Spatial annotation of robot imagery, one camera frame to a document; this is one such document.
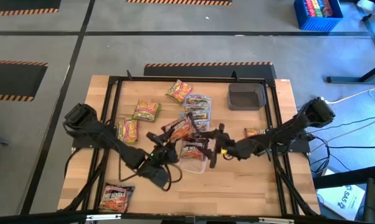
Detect yellow green box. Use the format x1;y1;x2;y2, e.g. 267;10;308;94
312;0;324;18

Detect clear plastic container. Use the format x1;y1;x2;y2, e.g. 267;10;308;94
177;136;209;175

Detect black rig crossbeam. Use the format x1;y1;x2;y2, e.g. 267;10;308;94
0;211;375;224

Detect black hazard-striped floor mat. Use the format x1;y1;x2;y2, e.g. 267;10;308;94
0;58;49;103
143;61;278;78
0;0;62;17
126;0;233;6

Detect white floor object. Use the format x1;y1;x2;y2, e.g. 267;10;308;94
357;0;375;13

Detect lime chili shrimp ramen packet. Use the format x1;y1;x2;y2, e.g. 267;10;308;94
131;99;162;123
164;79;194;105
116;118;140;145
244;127;267;139

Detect grey plastic bin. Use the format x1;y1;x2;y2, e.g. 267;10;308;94
227;82;268;112

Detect silver metal bracket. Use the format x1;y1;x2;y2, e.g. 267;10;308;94
258;217;296;224
85;213;122;222

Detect silver-blue snack packets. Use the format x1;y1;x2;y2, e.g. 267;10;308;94
180;92;214;133

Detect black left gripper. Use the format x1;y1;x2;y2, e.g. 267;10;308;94
145;126;188;166

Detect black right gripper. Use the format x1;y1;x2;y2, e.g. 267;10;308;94
187;111;238;170

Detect black aluminium table frame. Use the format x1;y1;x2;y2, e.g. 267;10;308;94
59;70;321;218

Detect white printed cardboard box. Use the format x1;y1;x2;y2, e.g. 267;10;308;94
316;183;366;222

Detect black floor cable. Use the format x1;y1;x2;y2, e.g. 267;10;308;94
333;113;375;127
326;144;375;149

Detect cream power cable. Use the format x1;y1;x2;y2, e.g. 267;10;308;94
326;81;375;105

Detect blue plastic crate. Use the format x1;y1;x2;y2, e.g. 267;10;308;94
293;0;344;32

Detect pink red box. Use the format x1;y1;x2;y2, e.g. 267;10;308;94
303;0;316;18

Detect black desk foot bar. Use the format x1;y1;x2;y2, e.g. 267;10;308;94
311;164;375;190

